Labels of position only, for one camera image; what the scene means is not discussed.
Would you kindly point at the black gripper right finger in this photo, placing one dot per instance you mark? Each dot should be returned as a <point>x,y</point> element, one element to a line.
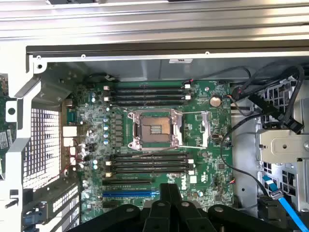
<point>186,217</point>

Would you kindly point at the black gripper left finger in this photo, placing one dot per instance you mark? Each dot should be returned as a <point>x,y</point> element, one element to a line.
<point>159,217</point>

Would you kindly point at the RAM slot white latches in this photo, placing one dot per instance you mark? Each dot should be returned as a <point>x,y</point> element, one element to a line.
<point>149,171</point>
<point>149,87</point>
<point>149,97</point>
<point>149,161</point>

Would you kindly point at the RAM slot black latches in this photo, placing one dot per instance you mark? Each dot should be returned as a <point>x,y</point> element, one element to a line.
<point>149,103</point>
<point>149,92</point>
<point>149,166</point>
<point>149,155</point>

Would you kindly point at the blue expansion slot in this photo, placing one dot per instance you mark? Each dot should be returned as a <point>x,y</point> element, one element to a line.
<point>128,193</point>

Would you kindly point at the long black expansion slot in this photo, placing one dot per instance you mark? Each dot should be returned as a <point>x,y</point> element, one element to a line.
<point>128,182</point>

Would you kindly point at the short black expansion slot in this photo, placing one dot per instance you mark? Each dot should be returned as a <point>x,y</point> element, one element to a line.
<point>111,205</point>

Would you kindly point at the green motherboard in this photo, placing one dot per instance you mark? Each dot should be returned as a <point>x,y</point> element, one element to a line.
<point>207,169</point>

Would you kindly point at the thin metal locking lever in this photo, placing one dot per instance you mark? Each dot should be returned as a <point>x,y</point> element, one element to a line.
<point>126,111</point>
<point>157,151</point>

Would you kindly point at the CPU socket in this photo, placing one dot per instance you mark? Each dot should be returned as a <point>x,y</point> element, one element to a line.
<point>154,128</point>

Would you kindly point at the metal socket cover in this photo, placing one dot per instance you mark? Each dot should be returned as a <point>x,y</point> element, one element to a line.
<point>204,125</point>

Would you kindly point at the round coin battery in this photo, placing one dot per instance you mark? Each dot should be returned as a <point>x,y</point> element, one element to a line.
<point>215,101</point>

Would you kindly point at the grey metal disk bay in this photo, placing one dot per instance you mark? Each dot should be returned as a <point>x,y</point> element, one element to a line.
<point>285,145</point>

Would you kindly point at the blue slot latch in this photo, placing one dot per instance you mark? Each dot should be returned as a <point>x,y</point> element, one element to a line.
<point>33,217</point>

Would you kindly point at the open grey PC case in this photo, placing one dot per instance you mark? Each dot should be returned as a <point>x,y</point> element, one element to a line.
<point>154,68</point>

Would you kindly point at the black box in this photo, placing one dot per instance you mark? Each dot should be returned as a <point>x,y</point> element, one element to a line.
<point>67,2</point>

